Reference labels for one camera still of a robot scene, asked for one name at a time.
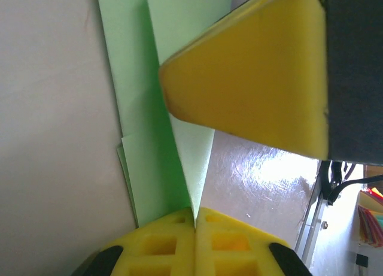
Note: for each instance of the coloured paper stack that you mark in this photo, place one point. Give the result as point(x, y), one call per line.
point(371, 225)

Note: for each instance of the light green paper sheet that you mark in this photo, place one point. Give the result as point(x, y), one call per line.
point(143, 108)

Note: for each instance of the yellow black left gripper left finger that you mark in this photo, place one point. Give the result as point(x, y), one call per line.
point(155, 249)

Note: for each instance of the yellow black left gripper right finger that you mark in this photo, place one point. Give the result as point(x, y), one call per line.
point(236, 249)

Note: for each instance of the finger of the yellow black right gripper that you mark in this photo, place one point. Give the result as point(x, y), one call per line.
point(248, 5)
point(254, 78)

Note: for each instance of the aluminium table side rail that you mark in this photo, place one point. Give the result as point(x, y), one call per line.
point(311, 228)

